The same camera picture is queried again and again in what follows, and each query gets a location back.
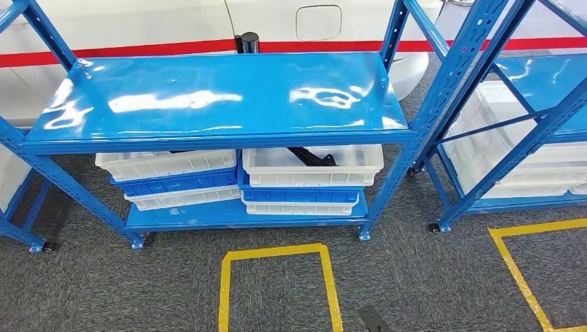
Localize blue steel shelf rack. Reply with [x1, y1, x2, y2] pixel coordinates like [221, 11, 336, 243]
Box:
[407, 0, 587, 234]
[0, 160, 59, 255]
[0, 0, 511, 251]

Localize blue plastic crate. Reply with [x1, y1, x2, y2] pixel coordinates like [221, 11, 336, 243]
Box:
[109, 167, 239, 198]
[237, 169, 366, 205]

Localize white car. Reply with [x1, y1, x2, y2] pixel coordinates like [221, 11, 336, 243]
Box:
[0, 0, 445, 128]

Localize white plastic crate stack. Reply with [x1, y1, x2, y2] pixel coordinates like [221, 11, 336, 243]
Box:
[0, 144, 32, 213]

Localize black stanchion post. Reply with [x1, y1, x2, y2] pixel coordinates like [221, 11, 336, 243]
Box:
[234, 31, 261, 55]

